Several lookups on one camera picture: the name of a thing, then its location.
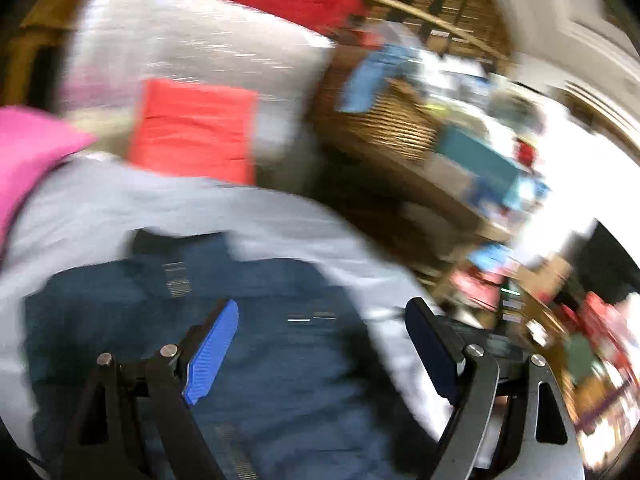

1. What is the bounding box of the orange-red pillow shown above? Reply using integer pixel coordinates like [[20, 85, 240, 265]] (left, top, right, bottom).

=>
[[126, 79, 260, 186]]

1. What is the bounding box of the dark blue garment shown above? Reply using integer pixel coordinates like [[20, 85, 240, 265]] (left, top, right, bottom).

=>
[[22, 229, 441, 480]]

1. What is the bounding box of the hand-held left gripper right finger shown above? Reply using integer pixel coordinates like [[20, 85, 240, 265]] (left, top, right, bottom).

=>
[[404, 298, 586, 480]]

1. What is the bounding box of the silver quilted cushion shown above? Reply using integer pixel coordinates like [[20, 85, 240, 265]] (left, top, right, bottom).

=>
[[57, 0, 336, 166]]

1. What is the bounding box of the teal box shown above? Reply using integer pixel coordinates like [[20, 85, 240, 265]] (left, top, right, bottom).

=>
[[439, 126, 523, 202]]

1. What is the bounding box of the wooden frame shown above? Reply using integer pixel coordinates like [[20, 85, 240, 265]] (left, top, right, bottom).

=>
[[0, 0, 118, 108]]

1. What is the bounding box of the pink pillow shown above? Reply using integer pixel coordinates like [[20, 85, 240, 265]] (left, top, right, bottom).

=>
[[0, 106, 98, 256]]

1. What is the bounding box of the grey blanket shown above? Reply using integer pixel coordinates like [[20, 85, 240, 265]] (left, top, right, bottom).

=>
[[0, 152, 501, 480]]

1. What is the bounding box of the cluttered wooden shelf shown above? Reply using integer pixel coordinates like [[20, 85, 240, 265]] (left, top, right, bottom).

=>
[[320, 125, 576, 311]]

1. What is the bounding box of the wooden lattice rack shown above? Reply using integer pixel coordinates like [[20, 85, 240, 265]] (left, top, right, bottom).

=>
[[336, 0, 508, 63]]

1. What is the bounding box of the light blue cloth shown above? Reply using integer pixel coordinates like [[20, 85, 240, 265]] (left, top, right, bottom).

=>
[[339, 44, 418, 114]]

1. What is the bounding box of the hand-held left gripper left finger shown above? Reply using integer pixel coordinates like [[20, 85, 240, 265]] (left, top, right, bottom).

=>
[[62, 300, 240, 480]]

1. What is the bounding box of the wicker basket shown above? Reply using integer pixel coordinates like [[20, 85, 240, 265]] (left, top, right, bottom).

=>
[[316, 49, 448, 162]]

